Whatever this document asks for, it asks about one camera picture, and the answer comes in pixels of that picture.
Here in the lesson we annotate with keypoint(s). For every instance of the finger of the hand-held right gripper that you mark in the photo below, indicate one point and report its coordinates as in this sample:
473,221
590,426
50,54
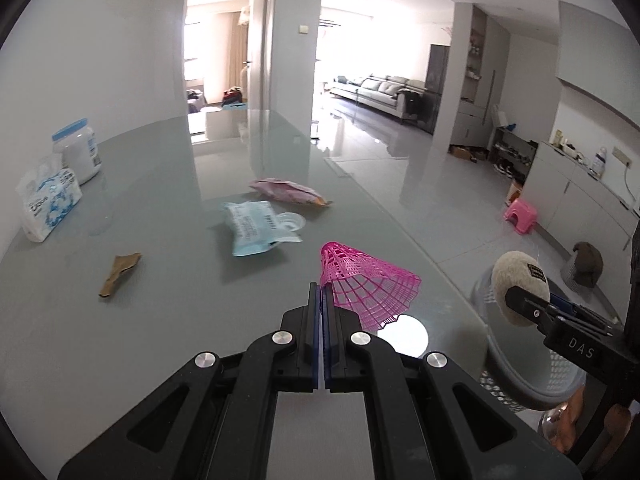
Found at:
525,302
565,306

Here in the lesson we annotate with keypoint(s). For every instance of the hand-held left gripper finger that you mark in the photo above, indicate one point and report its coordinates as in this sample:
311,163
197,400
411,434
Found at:
314,320
326,320

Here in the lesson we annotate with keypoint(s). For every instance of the beige plush pouch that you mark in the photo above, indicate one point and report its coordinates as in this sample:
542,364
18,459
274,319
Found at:
515,270

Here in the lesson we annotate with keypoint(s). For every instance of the pink plastic mesh cone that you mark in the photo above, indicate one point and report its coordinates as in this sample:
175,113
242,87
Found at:
360,270

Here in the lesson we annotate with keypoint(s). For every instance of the grey perforated plastic basket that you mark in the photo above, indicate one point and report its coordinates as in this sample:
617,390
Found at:
525,375

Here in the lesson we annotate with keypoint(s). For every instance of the person's right hand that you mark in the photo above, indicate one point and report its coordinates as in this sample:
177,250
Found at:
572,417

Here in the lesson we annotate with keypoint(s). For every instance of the small checked basket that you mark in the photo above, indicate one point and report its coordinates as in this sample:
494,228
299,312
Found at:
570,275

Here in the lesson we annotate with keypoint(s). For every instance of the brown cap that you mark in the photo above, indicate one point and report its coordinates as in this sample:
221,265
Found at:
589,260

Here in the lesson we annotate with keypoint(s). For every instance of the steel kettle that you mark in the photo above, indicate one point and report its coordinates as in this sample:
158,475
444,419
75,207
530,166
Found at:
550,425

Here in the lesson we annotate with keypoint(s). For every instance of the pink plastic stool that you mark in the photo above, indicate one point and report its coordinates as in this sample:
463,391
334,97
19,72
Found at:
521,215

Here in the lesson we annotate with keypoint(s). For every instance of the clear plastic cup lid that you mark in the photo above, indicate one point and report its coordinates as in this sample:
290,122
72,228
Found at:
290,222

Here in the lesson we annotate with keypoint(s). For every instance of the grey low sideboard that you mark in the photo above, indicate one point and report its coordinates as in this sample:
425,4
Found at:
575,200

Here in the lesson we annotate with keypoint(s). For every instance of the orange and white carton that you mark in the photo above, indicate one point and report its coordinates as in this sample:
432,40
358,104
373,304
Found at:
514,192

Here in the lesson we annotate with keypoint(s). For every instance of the light blue mask package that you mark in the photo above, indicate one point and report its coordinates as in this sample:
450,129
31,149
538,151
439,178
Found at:
250,227

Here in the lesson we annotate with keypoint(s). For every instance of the pink snack packet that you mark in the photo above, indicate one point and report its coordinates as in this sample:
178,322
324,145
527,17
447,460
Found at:
287,191

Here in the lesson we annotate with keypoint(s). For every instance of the white bottle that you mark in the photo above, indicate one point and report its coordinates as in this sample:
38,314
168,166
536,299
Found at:
598,162

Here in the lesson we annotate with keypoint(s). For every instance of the shoe rack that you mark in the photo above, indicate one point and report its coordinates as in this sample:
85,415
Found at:
512,155

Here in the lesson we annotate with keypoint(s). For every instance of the brown cardboard box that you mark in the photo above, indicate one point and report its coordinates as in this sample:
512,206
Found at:
462,152

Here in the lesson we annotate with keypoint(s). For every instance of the small beige box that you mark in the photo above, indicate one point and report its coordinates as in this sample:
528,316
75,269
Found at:
556,139

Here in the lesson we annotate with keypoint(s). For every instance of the brown paper scrap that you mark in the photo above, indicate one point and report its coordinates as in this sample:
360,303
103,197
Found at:
117,275

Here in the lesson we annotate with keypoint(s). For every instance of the tall grey shelf cabinet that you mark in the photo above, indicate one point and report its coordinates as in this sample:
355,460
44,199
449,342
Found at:
475,85

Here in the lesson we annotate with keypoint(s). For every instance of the dark tall cabinet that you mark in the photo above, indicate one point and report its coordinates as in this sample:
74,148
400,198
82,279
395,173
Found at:
437,85

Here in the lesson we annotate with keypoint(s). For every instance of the grey sofa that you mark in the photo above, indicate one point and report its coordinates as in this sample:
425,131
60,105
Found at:
385,92

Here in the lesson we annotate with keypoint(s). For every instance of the bed with clothes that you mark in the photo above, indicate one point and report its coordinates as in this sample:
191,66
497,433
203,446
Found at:
196,100

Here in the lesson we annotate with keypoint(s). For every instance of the white room door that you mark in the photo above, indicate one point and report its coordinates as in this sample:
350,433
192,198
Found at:
260,50

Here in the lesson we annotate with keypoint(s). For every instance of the beige curtain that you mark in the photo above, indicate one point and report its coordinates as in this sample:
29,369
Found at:
239,55

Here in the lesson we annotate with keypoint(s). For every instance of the white jar with blue lid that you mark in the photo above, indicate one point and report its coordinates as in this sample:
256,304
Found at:
77,152

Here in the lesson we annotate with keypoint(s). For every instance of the white wet wipes pack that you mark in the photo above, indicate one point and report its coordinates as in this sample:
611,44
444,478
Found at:
47,200

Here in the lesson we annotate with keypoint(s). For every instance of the wall power socket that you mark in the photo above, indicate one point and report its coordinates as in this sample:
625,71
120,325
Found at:
622,156

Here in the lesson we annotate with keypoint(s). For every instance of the white wall cabinet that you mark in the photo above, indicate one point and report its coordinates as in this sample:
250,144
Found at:
595,60

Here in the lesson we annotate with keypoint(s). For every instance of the wall light switch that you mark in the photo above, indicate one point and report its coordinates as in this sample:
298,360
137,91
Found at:
303,29

